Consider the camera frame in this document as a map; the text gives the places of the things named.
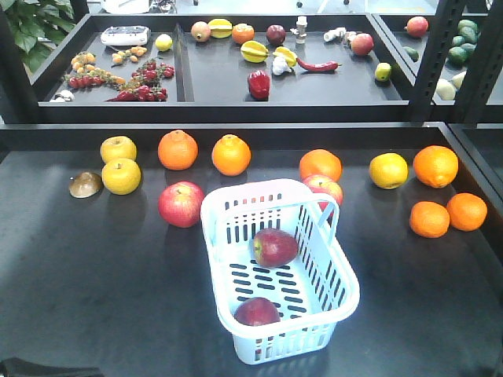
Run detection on brown shell mushroom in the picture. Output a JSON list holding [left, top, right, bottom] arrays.
[[68, 171, 103, 199]]

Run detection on small white bottle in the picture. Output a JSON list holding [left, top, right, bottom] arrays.
[[290, 16, 307, 45]]

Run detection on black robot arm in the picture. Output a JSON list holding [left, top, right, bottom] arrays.
[[1, 357, 103, 377]]

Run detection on yellow lemon upper shelf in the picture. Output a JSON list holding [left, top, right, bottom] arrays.
[[154, 34, 173, 52]]

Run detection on small yellow starfruit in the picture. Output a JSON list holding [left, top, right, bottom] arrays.
[[273, 46, 297, 68]]

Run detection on orange behind center apple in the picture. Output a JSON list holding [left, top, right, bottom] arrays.
[[299, 149, 343, 181]]

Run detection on red bell pepper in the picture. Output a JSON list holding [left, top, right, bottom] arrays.
[[248, 70, 270, 100]]

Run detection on orange persimmon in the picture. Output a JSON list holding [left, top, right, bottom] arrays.
[[231, 23, 255, 45]]

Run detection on red apple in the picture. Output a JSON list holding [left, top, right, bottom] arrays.
[[253, 228, 298, 268], [303, 174, 343, 206], [234, 297, 281, 327], [158, 181, 204, 229]]

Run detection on yellow apple back front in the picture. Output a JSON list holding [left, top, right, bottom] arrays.
[[101, 158, 141, 195]]

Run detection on green avocado pile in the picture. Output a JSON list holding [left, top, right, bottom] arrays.
[[447, 19, 479, 67]]

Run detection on orange cherry tomato cluster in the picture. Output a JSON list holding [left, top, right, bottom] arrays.
[[70, 46, 148, 74]]

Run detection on black upper display shelf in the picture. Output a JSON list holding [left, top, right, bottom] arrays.
[[0, 0, 503, 125]]

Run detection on white garlic bulb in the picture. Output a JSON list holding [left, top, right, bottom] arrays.
[[271, 57, 292, 76]]

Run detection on orange near right edge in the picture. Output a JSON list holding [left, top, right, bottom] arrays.
[[413, 145, 459, 189]]

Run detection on small orange right middle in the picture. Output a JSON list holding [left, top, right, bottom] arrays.
[[409, 201, 450, 238]]

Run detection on small green yellow fruit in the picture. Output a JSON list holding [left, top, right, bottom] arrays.
[[374, 62, 392, 82]]

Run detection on red chili pepper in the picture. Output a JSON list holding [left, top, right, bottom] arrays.
[[296, 57, 341, 73]]

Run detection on black wood display table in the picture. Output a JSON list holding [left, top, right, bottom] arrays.
[[1, 124, 502, 376]]

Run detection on orange back left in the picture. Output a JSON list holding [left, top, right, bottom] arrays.
[[157, 130, 199, 171]]

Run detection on white electronic scale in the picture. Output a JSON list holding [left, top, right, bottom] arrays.
[[101, 25, 151, 46]]

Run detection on red peach upper shelf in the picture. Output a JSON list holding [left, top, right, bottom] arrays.
[[350, 33, 374, 57]]

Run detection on orange back right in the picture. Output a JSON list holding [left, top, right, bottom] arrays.
[[211, 134, 252, 177]]

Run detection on red cherry tomato vine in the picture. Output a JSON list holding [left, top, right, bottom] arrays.
[[64, 59, 175, 102]]

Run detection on light blue plastic basket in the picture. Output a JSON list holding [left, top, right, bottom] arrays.
[[200, 178, 360, 364]]

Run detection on small orange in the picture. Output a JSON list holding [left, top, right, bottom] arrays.
[[446, 192, 488, 232], [409, 201, 450, 238]]

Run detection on yellow pear apple right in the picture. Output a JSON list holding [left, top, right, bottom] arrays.
[[369, 152, 409, 189]]

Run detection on small orange right front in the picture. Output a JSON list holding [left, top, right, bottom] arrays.
[[446, 192, 488, 232]]

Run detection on red fruit right tray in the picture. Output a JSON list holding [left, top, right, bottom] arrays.
[[404, 16, 429, 38]]

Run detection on potted green plant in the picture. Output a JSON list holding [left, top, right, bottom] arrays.
[[1, 0, 75, 73]]

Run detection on yellow apple back rear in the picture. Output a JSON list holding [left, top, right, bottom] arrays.
[[100, 136, 138, 163]]

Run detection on yellow starfruit rear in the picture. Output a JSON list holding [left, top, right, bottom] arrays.
[[208, 18, 233, 39]]

